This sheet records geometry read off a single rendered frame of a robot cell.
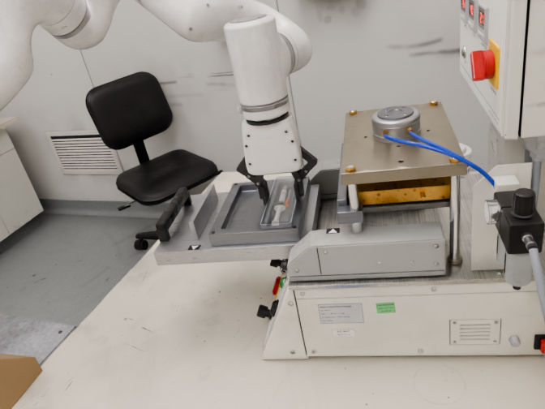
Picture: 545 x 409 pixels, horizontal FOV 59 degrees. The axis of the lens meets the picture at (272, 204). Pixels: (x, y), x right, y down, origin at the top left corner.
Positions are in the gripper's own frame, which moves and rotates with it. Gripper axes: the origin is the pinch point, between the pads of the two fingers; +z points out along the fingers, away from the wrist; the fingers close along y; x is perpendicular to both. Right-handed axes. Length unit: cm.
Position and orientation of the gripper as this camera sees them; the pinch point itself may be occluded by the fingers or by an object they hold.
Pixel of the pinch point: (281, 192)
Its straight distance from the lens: 92.1
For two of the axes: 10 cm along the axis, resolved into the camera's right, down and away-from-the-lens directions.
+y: 9.7, -0.7, -2.2
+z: 1.8, 8.6, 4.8
